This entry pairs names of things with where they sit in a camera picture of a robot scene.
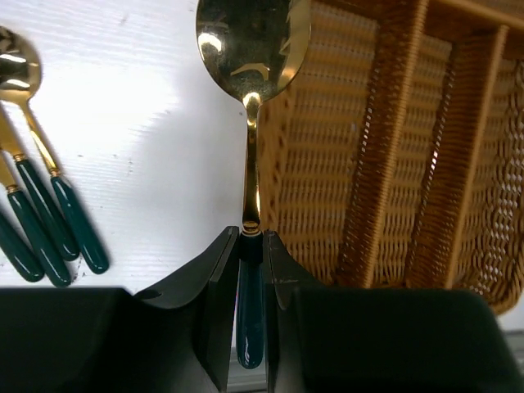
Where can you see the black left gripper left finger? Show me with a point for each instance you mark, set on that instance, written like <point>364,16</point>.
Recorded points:
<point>174,336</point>

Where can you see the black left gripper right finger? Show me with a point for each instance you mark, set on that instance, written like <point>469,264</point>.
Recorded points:
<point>340,339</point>

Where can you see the gold knife green handle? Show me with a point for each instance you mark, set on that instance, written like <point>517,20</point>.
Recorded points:
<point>53,222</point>
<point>38,241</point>

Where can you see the large gold spoon green handle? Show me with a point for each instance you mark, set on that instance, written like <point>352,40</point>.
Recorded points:
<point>252,50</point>

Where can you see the small gold spoon green handle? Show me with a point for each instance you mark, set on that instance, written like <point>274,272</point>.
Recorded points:
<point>21,77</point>

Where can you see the wicker cutlery tray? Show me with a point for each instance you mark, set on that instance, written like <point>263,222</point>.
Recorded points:
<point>395,157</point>

